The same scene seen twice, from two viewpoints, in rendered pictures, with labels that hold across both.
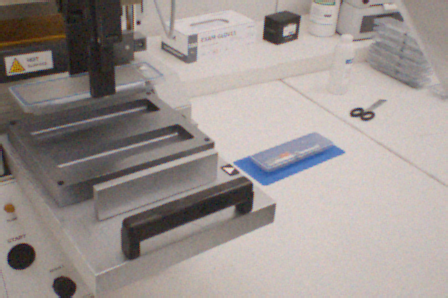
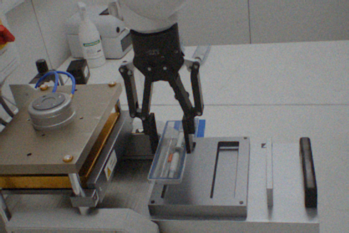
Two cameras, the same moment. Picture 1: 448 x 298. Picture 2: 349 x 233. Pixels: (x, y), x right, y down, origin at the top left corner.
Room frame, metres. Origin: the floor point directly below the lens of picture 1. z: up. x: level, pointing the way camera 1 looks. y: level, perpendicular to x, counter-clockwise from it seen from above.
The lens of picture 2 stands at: (0.09, 0.59, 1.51)
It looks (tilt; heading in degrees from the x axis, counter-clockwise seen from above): 31 degrees down; 322
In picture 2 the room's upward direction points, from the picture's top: 9 degrees counter-clockwise
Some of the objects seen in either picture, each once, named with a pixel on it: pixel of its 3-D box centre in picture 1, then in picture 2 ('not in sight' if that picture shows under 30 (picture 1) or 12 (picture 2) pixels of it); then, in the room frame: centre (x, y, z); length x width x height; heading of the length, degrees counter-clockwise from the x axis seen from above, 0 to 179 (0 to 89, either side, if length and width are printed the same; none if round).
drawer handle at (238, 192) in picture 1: (191, 213); (307, 169); (0.46, 0.03, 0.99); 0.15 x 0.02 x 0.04; 128
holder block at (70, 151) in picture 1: (111, 140); (203, 172); (0.60, 0.14, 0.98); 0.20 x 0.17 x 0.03; 128
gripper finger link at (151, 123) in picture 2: (79, 49); (152, 133); (0.67, 0.19, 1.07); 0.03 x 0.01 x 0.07; 128
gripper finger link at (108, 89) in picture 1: (101, 68); (187, 133); (0.62, 0.15, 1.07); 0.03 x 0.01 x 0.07; 128
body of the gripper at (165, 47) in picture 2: not in sight; (157, 53); (0.64, 0.17, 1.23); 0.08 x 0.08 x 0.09
